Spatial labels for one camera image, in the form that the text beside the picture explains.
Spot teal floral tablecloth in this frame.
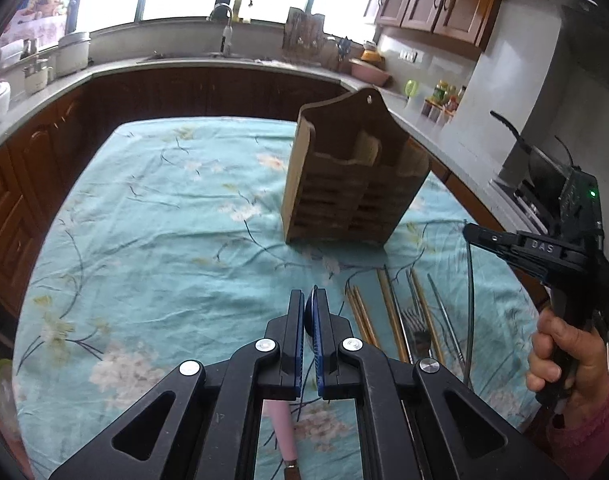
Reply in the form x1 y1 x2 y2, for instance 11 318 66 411
13 118 537 479

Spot pink sleeved right forearm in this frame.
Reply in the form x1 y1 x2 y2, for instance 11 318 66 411
547 396 609 479

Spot lower wooden cabinets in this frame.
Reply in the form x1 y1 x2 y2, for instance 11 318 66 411
0 67 345 318

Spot person's right hand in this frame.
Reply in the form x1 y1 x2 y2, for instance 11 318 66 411
526 308 609 429

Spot small white appliance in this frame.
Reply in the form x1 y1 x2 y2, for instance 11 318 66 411
24 58 53 96

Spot black wok with handle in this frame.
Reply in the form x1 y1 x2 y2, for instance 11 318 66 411
489 110 573 223

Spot wall light switch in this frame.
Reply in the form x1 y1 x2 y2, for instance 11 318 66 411
399 50 419 64

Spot pink basin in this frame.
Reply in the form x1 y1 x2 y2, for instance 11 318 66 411
349 58 390 87

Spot chrome sink faucet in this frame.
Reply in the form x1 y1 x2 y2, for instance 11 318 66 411
208 2 233 58

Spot green cup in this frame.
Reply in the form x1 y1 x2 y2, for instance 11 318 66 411
405 79 419 99

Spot dish drying rack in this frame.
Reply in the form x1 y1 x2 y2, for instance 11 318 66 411
282 6 325 61

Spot yellow oil bottle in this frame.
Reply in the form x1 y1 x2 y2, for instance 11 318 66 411
232 0 242 22

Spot green plate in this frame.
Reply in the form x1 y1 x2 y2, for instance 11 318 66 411
0 359 21 442

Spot condiment bottles set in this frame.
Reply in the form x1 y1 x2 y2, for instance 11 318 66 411
421 80 466 126

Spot pink handled knife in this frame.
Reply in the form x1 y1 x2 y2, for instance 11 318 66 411
263 400 301 480

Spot long steel utensil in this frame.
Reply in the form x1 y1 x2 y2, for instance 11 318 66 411
463 242 475 390

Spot fruit picture window poster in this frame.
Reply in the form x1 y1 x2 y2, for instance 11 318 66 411
0 0 74 51

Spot knife block with knives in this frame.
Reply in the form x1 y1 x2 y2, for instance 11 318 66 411
336 37 352 74

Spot wooden utensil holder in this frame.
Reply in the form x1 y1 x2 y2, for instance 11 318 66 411
280 88 431 245

